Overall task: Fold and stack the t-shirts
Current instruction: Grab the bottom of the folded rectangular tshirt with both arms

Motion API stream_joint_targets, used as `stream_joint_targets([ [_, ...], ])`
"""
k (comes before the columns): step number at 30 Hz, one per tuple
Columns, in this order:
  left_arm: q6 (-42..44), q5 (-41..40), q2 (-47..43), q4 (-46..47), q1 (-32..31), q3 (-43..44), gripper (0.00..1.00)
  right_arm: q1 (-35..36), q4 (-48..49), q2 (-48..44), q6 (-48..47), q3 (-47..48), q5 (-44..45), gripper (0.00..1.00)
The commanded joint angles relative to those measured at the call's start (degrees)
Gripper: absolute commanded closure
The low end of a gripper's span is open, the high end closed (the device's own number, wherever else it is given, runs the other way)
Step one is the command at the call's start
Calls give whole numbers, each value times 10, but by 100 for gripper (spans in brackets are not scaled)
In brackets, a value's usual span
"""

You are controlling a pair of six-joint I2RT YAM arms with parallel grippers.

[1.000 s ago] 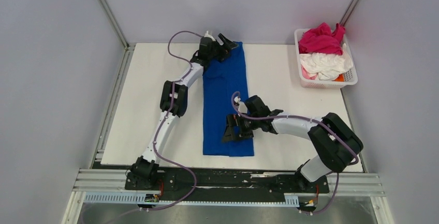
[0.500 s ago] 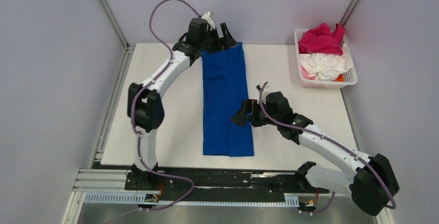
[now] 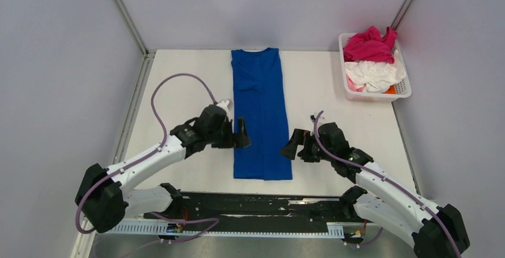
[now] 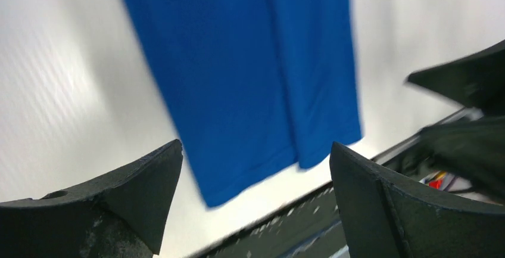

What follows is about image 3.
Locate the pink t-shirt in basket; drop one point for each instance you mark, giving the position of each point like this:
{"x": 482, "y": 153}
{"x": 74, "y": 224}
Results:
{"x": 371, "y": 46}

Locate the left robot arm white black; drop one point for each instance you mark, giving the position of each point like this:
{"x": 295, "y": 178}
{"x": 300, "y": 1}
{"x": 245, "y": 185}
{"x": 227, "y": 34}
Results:
{"x": 109, "y": 194}

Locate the aluminium front frame rail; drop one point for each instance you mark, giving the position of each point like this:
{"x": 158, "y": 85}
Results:
{"x": 365, "y": 206}

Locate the white plastic laundry basket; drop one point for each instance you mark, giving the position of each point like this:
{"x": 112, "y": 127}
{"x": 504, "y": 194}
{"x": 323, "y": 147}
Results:
{"x": 403, "y": 89}

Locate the white t-shirt in basket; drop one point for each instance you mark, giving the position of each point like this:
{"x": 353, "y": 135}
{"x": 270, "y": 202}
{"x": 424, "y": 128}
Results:
{"x": 373, "y": 77}

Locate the orange garment in basket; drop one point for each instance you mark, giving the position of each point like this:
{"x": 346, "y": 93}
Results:
{"x": 390, "y": 90}

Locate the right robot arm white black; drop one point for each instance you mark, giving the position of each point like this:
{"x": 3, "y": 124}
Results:
{"x": 429, "y": 229}

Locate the aluminium frame rail left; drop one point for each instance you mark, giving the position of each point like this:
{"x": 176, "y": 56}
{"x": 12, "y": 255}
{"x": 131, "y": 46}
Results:
{"x": 131, "y": 27}

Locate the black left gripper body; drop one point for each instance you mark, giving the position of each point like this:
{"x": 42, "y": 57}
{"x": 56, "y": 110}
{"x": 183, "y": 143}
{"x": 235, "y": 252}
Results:
{"x": 224, "y": 137}

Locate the blue printed t-shirt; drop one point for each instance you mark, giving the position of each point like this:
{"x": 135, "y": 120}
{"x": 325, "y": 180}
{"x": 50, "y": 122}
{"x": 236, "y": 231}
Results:
{"x": 259, "y": 98}

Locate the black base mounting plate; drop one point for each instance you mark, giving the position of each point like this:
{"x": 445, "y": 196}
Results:
{"x": 255, "y": 212}

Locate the white slotted cable duct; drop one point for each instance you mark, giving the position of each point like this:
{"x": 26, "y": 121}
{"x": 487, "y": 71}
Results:
{"x": 158, "y": 227}

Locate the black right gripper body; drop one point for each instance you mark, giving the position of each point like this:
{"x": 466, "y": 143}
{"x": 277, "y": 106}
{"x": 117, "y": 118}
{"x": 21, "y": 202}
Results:
{"x": 310, "y": 152}

